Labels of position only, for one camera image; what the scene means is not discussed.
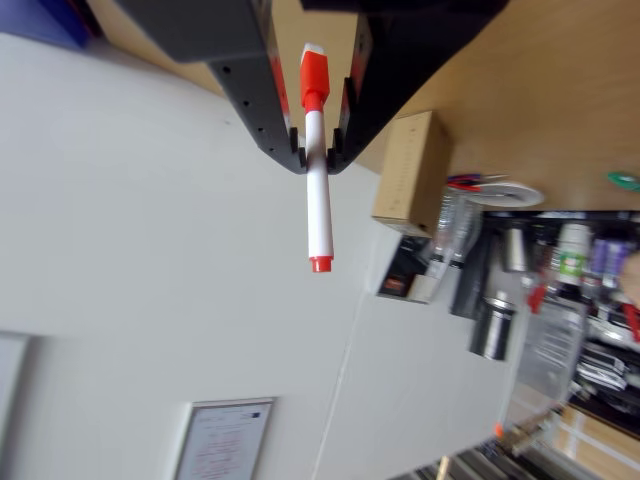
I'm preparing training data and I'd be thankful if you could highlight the white marker pen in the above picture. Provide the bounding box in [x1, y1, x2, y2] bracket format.
[299, 42, 335, 275]

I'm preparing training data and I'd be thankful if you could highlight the brown cardboard box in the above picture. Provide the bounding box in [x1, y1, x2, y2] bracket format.
[370, 110, 454, 239]

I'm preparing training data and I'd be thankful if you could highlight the clear plastic bottle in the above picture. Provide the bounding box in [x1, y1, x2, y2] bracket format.
[424, 187, 484, 276]

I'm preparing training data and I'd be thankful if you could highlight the white plate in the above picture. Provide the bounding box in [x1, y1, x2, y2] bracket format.
[449, 180, 546, 207]

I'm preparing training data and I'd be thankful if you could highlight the black box with red label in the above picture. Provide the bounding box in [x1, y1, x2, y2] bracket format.
[377, 234, 436, 301]

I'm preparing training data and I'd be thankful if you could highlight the blue box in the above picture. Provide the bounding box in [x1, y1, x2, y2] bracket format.
[0, 0, 96, 50]

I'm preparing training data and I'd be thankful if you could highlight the green tape roll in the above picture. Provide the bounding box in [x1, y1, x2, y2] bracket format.
[606, 171, 640, 194]

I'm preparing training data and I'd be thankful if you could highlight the white bottle with green label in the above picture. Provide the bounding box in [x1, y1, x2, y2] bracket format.
[557, 223, 591, 287]

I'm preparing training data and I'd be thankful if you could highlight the silver metal cylinder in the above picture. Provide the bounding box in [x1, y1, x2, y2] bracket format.
[468, 292, 519, 361]

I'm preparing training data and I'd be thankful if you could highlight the framed paper certificate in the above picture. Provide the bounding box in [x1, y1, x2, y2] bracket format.
[172, 397, 279, 480]

